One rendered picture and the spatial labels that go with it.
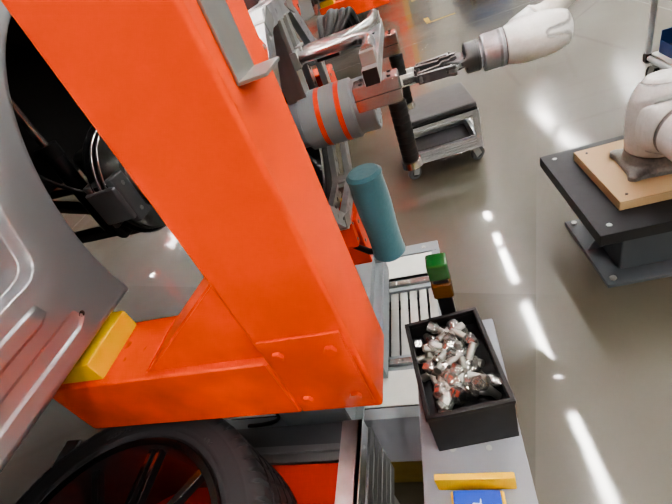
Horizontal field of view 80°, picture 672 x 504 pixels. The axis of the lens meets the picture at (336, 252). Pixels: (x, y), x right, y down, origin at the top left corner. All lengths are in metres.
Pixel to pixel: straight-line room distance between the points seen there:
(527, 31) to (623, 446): 1.04
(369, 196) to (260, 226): 0.50
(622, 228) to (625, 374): 0.41
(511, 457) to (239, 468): 0.48
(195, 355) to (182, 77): 0.49
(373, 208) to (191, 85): 0.63
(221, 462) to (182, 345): 0.25
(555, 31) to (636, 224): 0.58
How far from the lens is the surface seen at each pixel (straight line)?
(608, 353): 1.46
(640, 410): 1.38
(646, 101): 1.45
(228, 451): 0.89
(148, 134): 0.48
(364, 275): 1.47
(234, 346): 0.72
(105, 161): 1.21
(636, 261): 1.68
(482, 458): 0.79
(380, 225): 1.01
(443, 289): 0.81
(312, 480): 1.06
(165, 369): 0.85
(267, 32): 0.89
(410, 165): 0.89
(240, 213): 0.49
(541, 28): 1.18
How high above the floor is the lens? 1.18
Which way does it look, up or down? 36 degrees down
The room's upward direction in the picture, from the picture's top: 24 degrees counter-clockwise
